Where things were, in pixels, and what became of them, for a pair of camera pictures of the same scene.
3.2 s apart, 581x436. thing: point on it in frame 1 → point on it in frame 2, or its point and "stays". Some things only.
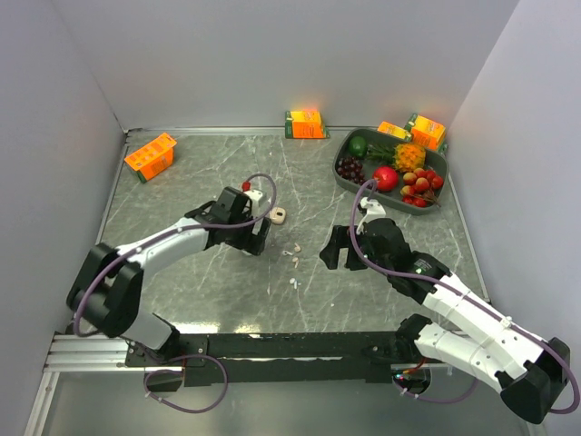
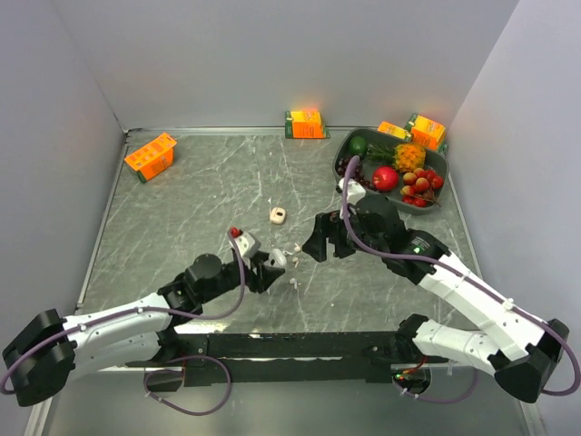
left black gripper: (251, 242) → (254, 281)
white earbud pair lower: (292, 281) stays
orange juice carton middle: (305, 124) stays
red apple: (387, 177) stays
